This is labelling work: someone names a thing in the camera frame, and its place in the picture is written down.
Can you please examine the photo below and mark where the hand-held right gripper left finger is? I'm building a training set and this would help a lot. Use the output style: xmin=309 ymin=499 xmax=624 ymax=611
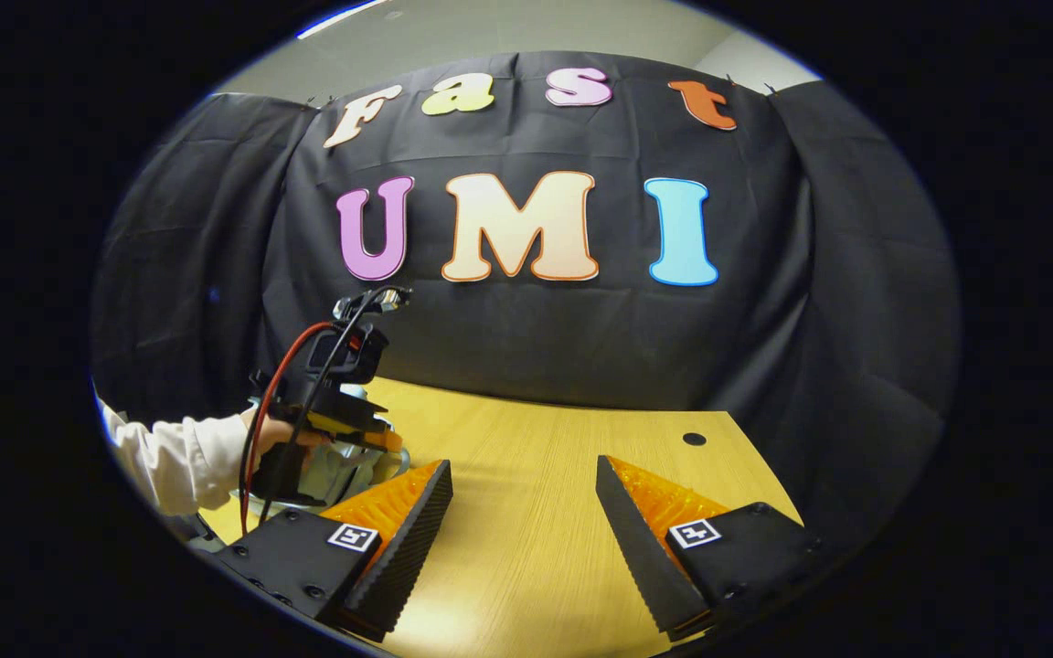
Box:
xmin=214 ymin=459 xmax=454 ymax=643

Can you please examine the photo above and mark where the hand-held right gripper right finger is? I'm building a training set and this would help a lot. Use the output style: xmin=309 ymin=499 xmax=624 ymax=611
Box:
xmin=594 ymin=454 xmax=826 ymax=642

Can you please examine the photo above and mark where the light blue suitcase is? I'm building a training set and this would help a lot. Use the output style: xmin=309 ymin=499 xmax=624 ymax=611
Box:
xmin=232 ymin=384 xmax=412 ymax=517

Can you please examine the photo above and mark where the black backdrop cloth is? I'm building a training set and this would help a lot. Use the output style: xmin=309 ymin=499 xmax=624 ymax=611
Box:
xmin=90 ymin=50 xmax=962 ymax=549

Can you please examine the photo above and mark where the black cable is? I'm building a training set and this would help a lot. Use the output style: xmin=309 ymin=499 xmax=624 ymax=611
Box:
xmin=257 ymin=286 xmax=399 ymax=526

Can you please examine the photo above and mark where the red cable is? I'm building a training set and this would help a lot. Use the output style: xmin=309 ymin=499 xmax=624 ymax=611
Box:
xmin=239 ymin=320 xmax=337 ymax=536

